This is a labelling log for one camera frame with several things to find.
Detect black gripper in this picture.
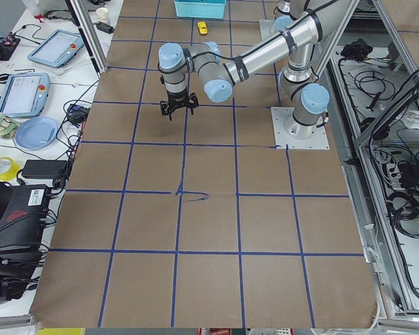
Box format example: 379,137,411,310
160,91,198,121

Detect yellow toy beetle car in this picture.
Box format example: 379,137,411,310
197,21,208,36

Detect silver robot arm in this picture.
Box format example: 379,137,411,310
157,1,340,117

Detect light blue plastic bin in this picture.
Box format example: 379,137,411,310
174,0,226,19

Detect brown paper table cover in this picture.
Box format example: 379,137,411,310
31,1,376,328

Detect white paper cup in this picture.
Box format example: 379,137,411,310
96,7,110,24

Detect blue teach pendant far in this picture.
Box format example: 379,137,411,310
27,29,84,68

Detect blue teach pendant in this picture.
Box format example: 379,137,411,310
27,29,84,68
0,73,51,119

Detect light blue plate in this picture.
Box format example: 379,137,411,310
14,117,58,150

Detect blue teach pendant near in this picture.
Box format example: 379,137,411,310
0,73,51,119

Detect black power adapter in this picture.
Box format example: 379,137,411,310
21,160,67,179

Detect green tape rolls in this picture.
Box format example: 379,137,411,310
0,113,20,140

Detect yellow tape roll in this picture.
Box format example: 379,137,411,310
0,156,20,181

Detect black computer box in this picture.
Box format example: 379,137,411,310
0,181,50,281

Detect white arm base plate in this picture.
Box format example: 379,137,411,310
271,107,330,150
259,20,285,41

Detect aluminium frame post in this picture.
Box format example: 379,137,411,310
65,0,108,73

